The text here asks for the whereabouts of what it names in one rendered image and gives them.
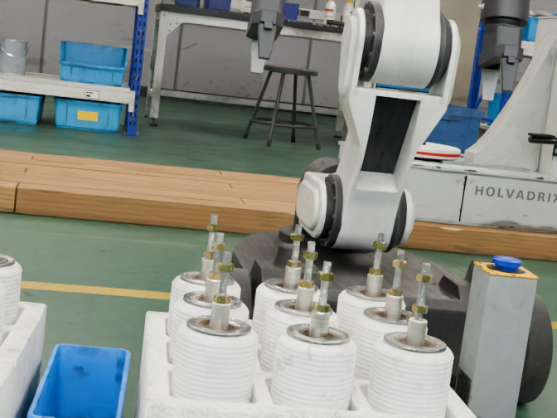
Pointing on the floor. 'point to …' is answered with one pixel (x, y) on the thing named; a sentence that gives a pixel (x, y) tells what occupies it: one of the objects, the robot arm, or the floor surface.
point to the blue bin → (82, 383)
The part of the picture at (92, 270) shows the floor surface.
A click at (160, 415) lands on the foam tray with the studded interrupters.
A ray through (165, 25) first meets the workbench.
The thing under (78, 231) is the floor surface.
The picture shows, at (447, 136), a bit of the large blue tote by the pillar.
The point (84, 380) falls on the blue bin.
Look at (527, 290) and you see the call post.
